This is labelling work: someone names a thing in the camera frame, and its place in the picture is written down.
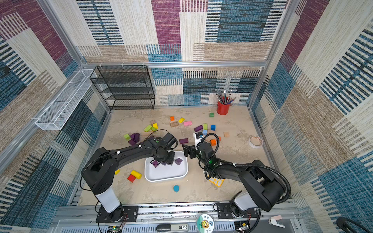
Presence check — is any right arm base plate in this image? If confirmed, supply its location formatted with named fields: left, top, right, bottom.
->
left=213, top=203, right=258, bottom=219

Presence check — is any lime green brick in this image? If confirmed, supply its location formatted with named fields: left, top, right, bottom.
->
left=144, top=125, right=153, bottom=132

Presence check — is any yellow calculator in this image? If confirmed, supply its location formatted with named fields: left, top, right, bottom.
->
left=209, top=178, right=225, bottom=187

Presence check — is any white plastic storage bin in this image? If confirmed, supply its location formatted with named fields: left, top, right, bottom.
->
left=144, top=150, right=189, bottom=183

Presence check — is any purple flat brick centre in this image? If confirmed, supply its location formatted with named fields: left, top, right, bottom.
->
left=179, top=138, right=189, bottom=144

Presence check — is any red cube block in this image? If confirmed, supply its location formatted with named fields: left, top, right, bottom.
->
left=127, top=174, right=136, bottom=183

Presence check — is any white mesh wall basket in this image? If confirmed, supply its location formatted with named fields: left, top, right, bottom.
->
left=36, top=70, right=93, bottom=131

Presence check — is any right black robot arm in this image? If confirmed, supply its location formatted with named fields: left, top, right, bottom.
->
left=183, top=133, right=291, bottom=218

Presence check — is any long purple brick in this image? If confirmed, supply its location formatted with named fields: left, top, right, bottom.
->
left=128, top=140, right=137, bottom=146

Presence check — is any orange cube right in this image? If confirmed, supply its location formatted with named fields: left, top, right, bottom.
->
left=210, top=139, right=217, bottom=146

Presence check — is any round green sticker badge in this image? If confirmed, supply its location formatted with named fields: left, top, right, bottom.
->
left=196, top=214, right=215, bottom=233

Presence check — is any blue round block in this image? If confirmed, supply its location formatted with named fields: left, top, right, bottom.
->
left=173, top=185, right=180, bottom=192

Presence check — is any pink brick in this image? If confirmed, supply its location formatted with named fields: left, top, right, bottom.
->
left=183, top=121, right=192, bottom=126

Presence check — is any brown wooden brick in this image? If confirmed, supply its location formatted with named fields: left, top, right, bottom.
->
left=170, top=121, right=179, bottom=127

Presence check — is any purple cube cluster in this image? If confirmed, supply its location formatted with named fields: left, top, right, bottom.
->
left=174, top=158, right=183, bottom=166

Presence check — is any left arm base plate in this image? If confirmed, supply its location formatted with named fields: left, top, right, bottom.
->
left=96, top=206, right=139, bottom=223

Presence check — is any black wire shelf rack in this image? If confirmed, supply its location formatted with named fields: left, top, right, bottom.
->
left=90, top=65, right=155, bottom=110

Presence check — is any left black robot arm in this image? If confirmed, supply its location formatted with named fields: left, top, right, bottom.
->
left=81, top=133, right=178, bottom=222

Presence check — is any red pen cup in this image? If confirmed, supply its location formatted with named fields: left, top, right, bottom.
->
left=217, top=102, right=230, bottom=116

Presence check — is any roll of tape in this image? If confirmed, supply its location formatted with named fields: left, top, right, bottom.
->
left=248, top=135, right=263, bottom=149

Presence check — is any small purple cube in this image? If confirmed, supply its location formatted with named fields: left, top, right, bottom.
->
left=151, top=161, right=160, bottom=168

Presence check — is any yellow cylinder block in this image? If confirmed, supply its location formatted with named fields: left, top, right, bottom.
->
left=131, top=170, right=142, bottom=180

